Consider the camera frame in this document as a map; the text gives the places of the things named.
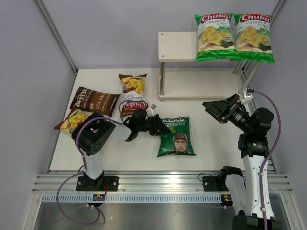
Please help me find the white two-tier wooden shelf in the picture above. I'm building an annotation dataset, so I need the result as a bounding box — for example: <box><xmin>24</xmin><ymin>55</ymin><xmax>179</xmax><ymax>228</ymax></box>
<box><xmin>157</xmin><ymin>31</ymin><xmax>261</xmax><ymax>103</ymax></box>

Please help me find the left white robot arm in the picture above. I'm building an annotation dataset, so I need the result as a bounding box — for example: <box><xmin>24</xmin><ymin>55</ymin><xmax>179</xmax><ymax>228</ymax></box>
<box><xmin>71</xmin><ymin>109</ymin><xmax>171</xmax><ymax>192</ymax></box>

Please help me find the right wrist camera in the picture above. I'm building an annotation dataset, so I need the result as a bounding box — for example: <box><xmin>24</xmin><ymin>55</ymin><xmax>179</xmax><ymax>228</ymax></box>
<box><xmin>240</xmin><ymin>88</ymin><xmax>254</xmax><ymax>104</ymax></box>

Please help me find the brown Chuba cassava chips bag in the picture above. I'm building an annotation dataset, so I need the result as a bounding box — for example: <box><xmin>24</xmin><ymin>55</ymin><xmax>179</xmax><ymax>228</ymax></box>
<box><xmin>118</xmin><ymin>73</ymin><xmax>148</xmax><ymax>116</ymax></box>

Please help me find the green Chuba cassava chips bag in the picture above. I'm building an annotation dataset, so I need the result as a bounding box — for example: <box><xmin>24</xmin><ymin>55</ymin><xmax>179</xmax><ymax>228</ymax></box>
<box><xmin>233</xmin><ymin>13</ymin><xmax>275</xmax><ymax>64</ymax></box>

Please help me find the brown Kettle sea salt bag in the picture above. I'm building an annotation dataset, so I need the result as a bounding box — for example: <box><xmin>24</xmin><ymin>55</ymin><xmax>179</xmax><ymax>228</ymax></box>
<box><xmin>70</xmin><ymin>87</ymin><xmax>120</xmax><ymax>117</ymax></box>

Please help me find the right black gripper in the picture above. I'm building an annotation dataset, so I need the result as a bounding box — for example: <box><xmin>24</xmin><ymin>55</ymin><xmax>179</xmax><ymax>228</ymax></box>
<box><xmin>203</xmin><ymin>94</ymin><xmax>253</xmax><ymax>134</ymax></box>

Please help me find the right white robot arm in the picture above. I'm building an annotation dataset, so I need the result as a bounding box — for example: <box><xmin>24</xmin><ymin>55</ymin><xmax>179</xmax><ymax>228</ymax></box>
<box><xmin>202</xmin><ymin>94</ymin><xmax>282</xmax><ymax>230</ymax></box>

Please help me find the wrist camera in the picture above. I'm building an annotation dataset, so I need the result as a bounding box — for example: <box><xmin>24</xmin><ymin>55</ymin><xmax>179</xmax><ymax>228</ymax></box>
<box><xmin>146</xmin><ymin>104</ymin><xmax>156</xmax><ymax>116</ymax></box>
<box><xmin>240</xmin><ymin>88</ymin><xmax>254</xmax><ymax>104</ymax></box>

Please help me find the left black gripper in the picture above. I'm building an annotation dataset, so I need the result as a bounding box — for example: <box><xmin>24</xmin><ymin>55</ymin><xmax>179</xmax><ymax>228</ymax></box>
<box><xmin>137</xmin><ymin>114</ymin><xmax>171</xmax><ymax>136</ymax></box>

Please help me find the aluminium frame post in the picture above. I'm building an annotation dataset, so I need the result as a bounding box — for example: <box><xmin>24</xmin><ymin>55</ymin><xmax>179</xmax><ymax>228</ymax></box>
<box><xmin>34</xmin><ymin>0</ymin><xmax>78</xmax><ymax>75</ymax></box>
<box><xmin>264</xmin><ymin>0</ymin><xmax>287</xmax><ymax>32</ymax></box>

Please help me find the right aluminium frame post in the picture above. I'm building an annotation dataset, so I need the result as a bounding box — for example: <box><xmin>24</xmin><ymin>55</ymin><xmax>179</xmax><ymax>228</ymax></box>
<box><xmin>264</xmin><ymin>0</ymin><xmax>287</xmax><ymax>32</ymax></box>

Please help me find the left aluminium frame post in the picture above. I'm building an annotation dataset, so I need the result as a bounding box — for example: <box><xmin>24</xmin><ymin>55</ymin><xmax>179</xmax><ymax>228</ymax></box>
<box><xmin>34</xmin><ymin>0</ymin><xmax>78</xmax><ymax>75</ymax></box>

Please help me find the dark green Real chips bag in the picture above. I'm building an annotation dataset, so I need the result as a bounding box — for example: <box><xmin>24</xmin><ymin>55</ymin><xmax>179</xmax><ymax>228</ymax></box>
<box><xmin>157</xmin><ymin>117</ymin><xmax>196</xmax><ymax>157</ymax></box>

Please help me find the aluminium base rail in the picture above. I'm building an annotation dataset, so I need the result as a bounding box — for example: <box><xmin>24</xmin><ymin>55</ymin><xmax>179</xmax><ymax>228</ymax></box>
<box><xmin>31</xmin><ymin>170</ymin><xmax>293</xmax><ymax>204</ymax></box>

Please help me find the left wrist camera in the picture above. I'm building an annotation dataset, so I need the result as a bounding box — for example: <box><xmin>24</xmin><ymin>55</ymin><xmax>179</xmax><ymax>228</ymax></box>
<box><xmin>146</xmin><ymin>104</ymin><xmax>156</xmax><ymax>116</ymax></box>

